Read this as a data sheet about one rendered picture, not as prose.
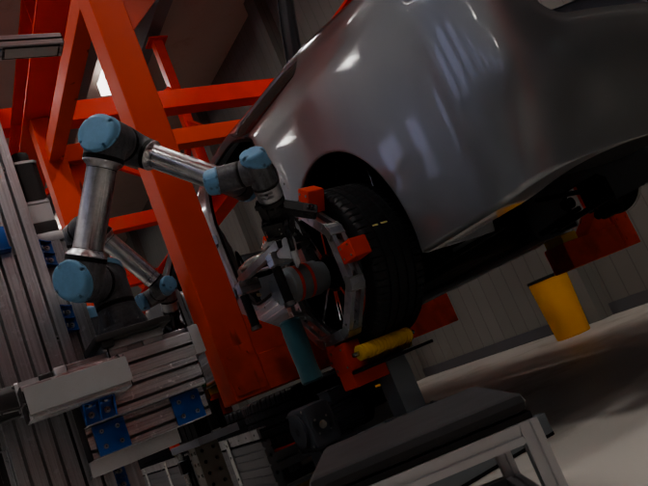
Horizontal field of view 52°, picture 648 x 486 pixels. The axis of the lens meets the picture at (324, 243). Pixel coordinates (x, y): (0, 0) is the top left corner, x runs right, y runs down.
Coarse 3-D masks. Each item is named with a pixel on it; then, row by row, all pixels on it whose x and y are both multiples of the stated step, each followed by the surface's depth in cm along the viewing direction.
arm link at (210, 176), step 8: (216, 168) 181; (224, 168) 180; (232, 168) 179; (208, 176) 180; (216, 176) 179; (224, 176) 179; (232, 176) 179; (208, 184) 180; (216, 184) 180; (224, 184) 180; (232, 184) 180; (240, 184) 180; (208, 192) 182; (216, 192) 182; (224, 192) 182; (232, 192) 184; (240, 192) 188
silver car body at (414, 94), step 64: (384, 0) 220; (448, 0) 202; (512, 0) 198; (576, 0) 343; (640, 0) 327; (320, 64) 258; (384, 64) 227; (448, 64) 204; (512, 64) 195; (576, 64) 198; (640, 64) 210; (256, 128) 315; (320, 128) 267; (384, 128) 235; (448, 128) 209; (512, 128) 195; (576, 128) 197; (640, 128) 208; (448, 192) 215; (512, 192) 196; (576, 192) 342; (512, 256) 427; (192, 320) 483
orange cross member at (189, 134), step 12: (180, 132) 529; (192, 132) 534; (204, 132) 539; (216, 132) 544; (228, 132) 549; (72, 144) 486; (180, 144) 526; (192, 144) 535; (204, 144) 544; (216, 144) 553; (72, 156) 483; (72, 168) 485; (84, 168) 489
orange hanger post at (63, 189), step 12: (36, 120) 478; (48, 120) 483; (36, 132) 475; (36, 144) 479; (48, 168) 470; (60, 168) 473; (48, 180) 472; (60, 180) 470; (72, 180) 474; (60, 192) 467; (72, 192) 471; (60, 204) 464; (72, 204) 468; (60, 216) 468; (72, 216) 465
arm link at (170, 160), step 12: (144, 144) 200; (156, 144) 202; (144, 156) 199; (156, 156) 199; (168, 156) 198; (180, 156) 198; (192, 156) 199; (144, 168) 202; (156, 168) 200; (168, 168) 198; (180, 168) 197; (192, 168) 196; (204, 168) 195; (192, 180) 197; (252, 192) 194
